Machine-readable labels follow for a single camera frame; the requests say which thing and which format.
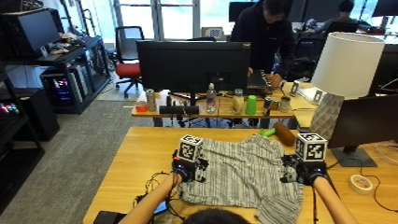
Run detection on person's left hand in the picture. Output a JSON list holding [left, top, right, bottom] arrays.
[[170, 150, 210, 184]]

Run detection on person's right hand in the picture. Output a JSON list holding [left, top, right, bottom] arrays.
[[279, 154, 331, 188]]

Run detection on grey striped shirt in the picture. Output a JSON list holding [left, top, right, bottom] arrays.
[[178, 133, 306, 224]]

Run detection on white marker cube on left glove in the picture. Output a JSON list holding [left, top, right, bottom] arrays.
[[177, 133, 204, 162]]

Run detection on white marker cube on glove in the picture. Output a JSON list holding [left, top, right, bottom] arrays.
[[294, 133, 328, 162], [177, 133, 204, 162]]

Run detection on white marker cube on right glove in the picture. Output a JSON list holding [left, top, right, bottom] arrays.
[[294, 133, 328, 162]]

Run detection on brown plush toy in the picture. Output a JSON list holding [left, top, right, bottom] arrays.
[[272, 121, 296, 147]]

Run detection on black phone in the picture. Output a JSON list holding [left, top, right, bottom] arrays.
[[151, 200, 170, 217]]

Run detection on roll of white tape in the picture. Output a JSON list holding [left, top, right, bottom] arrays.
[[348, 174, 374, 196]]

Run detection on green toy piece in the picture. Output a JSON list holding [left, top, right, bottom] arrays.
[[258, 127, 276, 138]]

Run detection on grey patterned lamp base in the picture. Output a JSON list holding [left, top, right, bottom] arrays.
[[308, 91, 346, 141]]

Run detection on black cylindrical speaker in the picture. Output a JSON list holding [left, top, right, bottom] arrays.
[[158, 105, 199, 116]]

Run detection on wooden desk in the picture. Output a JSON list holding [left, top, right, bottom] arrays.
[[130, 89, 295, 129]]

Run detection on black monitor with stand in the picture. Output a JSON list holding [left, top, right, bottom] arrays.
[[326, 93, 398, 168]]

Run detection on silver tin can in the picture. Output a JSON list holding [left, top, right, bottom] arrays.
[[278, 95, 292, 114]]

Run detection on blue drink can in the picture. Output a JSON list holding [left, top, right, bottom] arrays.
[[262, 96, 274, 117]]

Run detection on clear water bottle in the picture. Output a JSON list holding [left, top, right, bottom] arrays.
[[204, 82, 218, 115]]

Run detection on black device box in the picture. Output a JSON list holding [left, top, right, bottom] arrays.
[[91, 210, 126, 224]]

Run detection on tall silver can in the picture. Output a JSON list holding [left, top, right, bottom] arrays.
[[143, 89, 158, 112]]

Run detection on green plastic cup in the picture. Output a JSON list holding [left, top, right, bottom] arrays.
[[243, 94, 256, 117]]

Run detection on cream sauce bottle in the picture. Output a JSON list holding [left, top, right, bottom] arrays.
[[231, 89, 244, 116]]

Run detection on small marker stand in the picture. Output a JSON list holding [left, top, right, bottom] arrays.
[[288, 79, 300, 98]]

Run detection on large black monitor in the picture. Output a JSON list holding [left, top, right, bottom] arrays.
[[135, 40, 252, 93]]

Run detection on white lamp shade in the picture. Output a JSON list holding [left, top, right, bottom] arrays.
[[310, 32, 387, 99]]

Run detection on black office chair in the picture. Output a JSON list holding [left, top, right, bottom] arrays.
[[284, 36, 327, 82]]

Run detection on red office chair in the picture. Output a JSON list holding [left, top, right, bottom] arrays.
[[113, 25, 146, 100]]

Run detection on computer tower with coloured lights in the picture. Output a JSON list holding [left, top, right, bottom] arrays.
[[39, 68, 85, 108]]

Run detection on black cabinet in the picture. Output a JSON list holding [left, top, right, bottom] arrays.
[[0, 87, 61, 142]]

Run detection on black shelf desk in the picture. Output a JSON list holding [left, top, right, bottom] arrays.
[[0, 35, 113, 115]]

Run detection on marker board card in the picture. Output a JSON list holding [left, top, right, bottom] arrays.
[[201, 26, 224, 41]]

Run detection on black monitor on shelf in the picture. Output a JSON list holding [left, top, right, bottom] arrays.
[[0, 7, 62, 60]]

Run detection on black glove cables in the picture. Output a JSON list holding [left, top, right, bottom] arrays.
[[133, 170, 186, 222]]

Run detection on black cable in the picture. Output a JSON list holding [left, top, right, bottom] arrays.
[[327, 158, 398, 214]]

